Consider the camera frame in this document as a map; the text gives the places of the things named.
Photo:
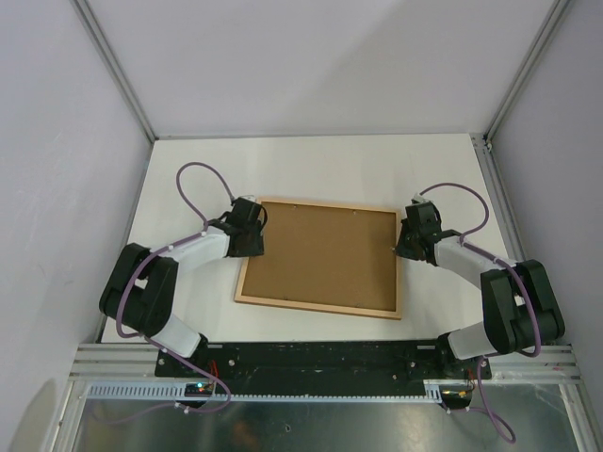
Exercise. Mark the aluminium corner post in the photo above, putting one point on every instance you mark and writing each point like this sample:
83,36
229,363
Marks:
103,47
542,40

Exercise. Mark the right aluminium corner post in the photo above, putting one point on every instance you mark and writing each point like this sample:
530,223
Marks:
542,40

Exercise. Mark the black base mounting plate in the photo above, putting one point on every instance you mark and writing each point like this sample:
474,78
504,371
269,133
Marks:
340,368

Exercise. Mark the aluminium front rail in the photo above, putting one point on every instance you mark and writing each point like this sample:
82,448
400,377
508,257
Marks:
131,361

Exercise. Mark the shiny metal floor sheet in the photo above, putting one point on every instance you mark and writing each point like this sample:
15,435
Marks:
537,416

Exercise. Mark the brown frame backing board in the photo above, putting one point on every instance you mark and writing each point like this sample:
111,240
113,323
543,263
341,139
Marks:
320,254

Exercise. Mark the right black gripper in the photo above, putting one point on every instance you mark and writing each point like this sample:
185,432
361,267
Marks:
401,249

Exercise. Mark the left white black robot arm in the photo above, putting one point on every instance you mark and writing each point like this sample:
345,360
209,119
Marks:
140,291

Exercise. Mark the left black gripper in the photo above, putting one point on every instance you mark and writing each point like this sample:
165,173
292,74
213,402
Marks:
256,248

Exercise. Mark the grey slotted cable duct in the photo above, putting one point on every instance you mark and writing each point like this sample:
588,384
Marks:
195,391

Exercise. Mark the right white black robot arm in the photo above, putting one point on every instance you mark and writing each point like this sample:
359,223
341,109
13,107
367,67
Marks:
520,312

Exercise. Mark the left aluminium corner post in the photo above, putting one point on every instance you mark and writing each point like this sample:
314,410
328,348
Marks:
103,47

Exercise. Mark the wooden picture frame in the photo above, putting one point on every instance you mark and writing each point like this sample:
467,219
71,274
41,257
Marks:
330,308

